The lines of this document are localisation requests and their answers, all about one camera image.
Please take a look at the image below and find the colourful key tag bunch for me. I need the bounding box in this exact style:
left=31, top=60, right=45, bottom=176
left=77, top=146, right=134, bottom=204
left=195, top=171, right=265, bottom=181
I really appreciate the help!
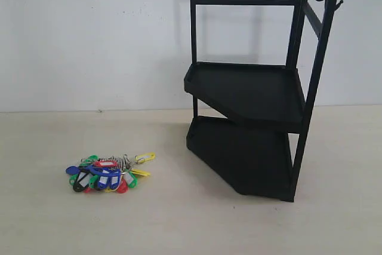
left=66, top=152, right=156, bottom=193

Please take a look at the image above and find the black two-tier corner rack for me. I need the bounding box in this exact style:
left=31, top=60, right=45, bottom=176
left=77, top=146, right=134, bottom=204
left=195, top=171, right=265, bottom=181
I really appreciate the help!
left=184, top=0, right=340, bottom=202

